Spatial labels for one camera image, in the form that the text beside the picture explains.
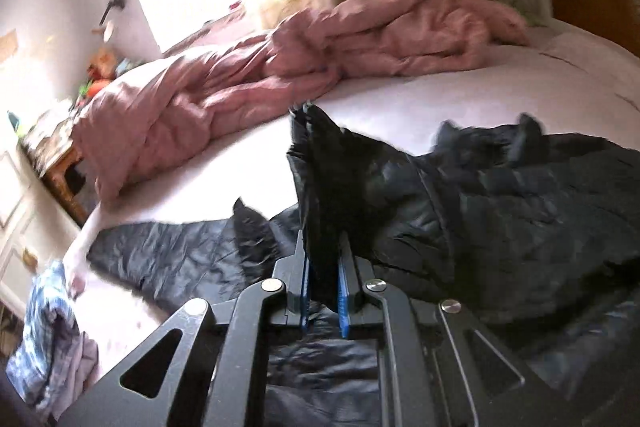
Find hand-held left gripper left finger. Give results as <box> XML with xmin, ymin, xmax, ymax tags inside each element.
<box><xmin>57</xmin><ymin>231</ymin><xmax>312</xmax><ymax>427</ymax></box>

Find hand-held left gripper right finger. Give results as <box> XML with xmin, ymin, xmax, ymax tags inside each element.
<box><xmin>336</xmin><ymin>231</ymin><xmax>596</xmax><ymax>427</ymax></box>

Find black puffer jacket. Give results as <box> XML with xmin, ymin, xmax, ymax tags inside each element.
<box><xmin>87</xmin><ymin>103</ymin><xmax>640</xmax><ymax>427</ymax></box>

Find folded blue plaid clothes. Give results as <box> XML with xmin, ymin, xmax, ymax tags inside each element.
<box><xmin>5</xmin><ymin>259</ymin><xmax>101</xmax><ymax>408</ymax></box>

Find pink duvet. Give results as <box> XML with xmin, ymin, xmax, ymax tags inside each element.
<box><xmin>70</xmin><ymin>0</ymin><xmax>531</xmax><ymax>202</ymax></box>

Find white cabinet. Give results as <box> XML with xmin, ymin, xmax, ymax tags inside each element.
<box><xmin>0</xmin><ymin>52</ymin><xmax>88</xmax><ymax>308</ymax></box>

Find orange toy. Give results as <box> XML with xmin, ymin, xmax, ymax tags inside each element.
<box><xmin>82</xmin><ymin>79</ymin><xmax>113</xmax><ymax>98</ymax></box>

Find stack of papers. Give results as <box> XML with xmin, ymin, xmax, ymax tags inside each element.
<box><xmin>20</xmin><ymin>109</ymin><xmax>76</xmax><ymax>142</ymax></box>

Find wall lamp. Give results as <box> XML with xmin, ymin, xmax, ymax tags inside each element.
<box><xmin>92</xmin><ymin>0</ymin><xmax>128</xmax><ymax>42</ymax></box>

